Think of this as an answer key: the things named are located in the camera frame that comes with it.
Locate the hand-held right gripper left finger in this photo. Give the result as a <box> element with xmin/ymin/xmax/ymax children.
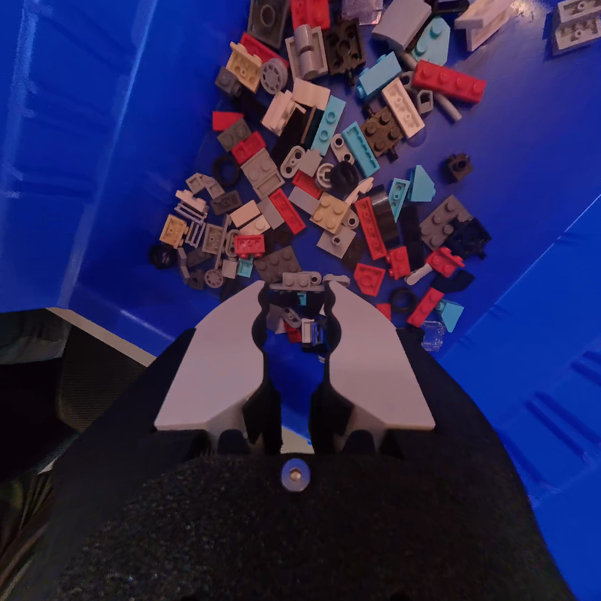
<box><xmin>154</xmin><ymin>280</ymin><xmax>283</xmax><ymax>454</ymax></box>

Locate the large blue plastic bin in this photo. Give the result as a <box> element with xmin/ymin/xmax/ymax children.
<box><xmin>0</xmin><ymin>0</ymin><xmax>601</xmax><ymax>601</ymax></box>

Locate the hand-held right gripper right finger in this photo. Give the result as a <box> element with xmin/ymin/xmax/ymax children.
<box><xmin>311</xmin><ymin>280</ymin><xmax>437</xmax><ymax>455</ymax></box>

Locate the grey lego hinge piece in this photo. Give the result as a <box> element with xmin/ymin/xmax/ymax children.
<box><xmin>270</xmin><ymin>271</ymin><xmax>351</xmax><ymax>295</ymax></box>

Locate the pile of lego bricks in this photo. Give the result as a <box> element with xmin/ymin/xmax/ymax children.
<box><xmin>149</xmin><ymin>0</ymin><xmax>601</xmax><ymax>354</ymax></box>

